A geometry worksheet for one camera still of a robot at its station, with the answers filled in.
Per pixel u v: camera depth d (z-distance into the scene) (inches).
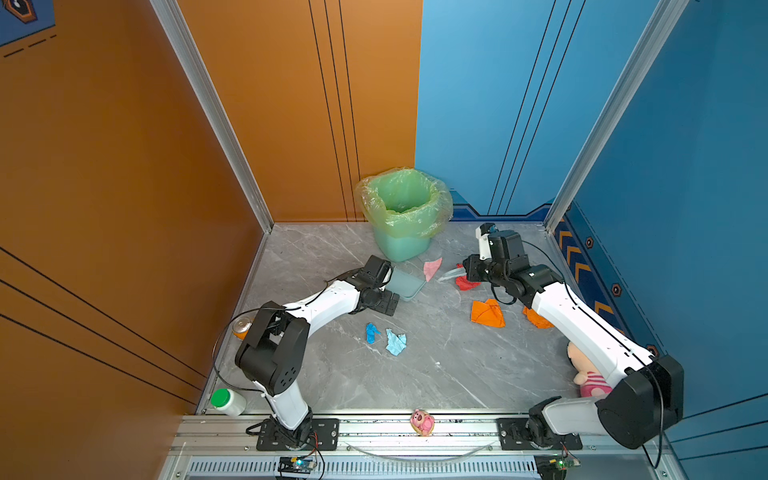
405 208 35.2
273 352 18.4
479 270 28.5
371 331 35.8
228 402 27.9
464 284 39.4
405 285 41.1
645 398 15.7
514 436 28.5
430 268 41.7
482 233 28.6
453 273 31.9
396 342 34.2
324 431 29.3
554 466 27.6
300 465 27.8
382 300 32.1
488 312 37.0
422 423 28.6
